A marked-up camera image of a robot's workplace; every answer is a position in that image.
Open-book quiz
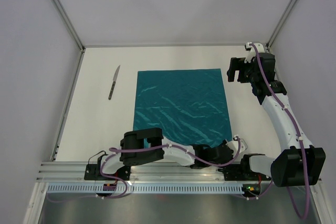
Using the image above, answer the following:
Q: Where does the aluminium frame corner post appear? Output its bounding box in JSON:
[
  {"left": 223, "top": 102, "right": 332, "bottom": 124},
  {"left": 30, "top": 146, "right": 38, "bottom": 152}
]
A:
[{"left": 266, "top": 0, "right": 299, "bottom": 50}]

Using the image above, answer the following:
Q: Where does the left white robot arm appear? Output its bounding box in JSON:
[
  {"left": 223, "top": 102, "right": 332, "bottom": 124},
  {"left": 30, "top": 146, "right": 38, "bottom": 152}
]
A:
[{"left": 96, "top": 127, "right": 241, "bottom": 180}]

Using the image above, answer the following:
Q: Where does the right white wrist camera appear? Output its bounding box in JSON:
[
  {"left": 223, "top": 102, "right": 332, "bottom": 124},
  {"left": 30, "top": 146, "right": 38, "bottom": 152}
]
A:
[{"left": 244, "top": 42, "right": 265, "bottom": 63}]

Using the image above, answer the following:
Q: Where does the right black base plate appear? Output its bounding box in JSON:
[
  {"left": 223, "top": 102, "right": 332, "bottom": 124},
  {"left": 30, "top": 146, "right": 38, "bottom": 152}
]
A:
[{"left": 217, "top": 164, "right": 271, "bottom": 182}]

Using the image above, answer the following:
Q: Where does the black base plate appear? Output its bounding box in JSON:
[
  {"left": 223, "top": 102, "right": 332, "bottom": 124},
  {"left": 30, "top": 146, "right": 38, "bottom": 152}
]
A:
[
  {"left": 84, "top": 164, "right": 131, "bottom": 181},
  {"left": 217, "top": 164, "right": 271, "bottom": 182}
]

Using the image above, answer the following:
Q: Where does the white slotted cable duct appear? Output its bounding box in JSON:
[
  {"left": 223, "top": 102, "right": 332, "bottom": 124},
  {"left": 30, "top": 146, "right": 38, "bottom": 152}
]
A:
[{"left": 47, "top": 183, "right": 243, "bottom": 194}]

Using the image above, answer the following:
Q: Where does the teal satin napkin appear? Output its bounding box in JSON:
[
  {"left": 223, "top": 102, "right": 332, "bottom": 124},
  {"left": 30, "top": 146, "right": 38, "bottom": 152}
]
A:
[{"left": 133, "top": 69, "right": 233, "bottom": 147}]

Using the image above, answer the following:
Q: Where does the steel knife with dark handle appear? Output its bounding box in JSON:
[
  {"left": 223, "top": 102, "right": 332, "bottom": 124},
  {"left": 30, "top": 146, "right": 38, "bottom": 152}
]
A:
[{"left": 108, "top": 65, "right": 121, "bottom": 100}]

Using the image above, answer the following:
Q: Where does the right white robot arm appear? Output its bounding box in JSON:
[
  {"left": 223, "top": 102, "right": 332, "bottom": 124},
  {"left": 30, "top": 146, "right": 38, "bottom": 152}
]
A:
[{"left": 227, "top": 52, "right": 326, "bottom": 187}]

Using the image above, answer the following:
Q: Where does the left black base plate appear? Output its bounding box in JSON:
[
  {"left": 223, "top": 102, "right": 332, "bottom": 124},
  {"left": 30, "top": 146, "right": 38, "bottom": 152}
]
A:
[{"left": 84, "top": 164, "right": 131, "bottom": 181}]

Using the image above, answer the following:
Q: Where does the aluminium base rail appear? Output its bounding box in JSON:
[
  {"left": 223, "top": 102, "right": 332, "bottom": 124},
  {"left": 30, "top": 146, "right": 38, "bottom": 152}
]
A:
[{"left": 36, "top": 161, "right": 322, "bottom": 183}]

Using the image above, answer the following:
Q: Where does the left aluminium frame post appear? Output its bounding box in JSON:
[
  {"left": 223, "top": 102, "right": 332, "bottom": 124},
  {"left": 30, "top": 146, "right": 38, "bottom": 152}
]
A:
[{"left": 51, "top": 0, "right": 85, "bottom": 52}]

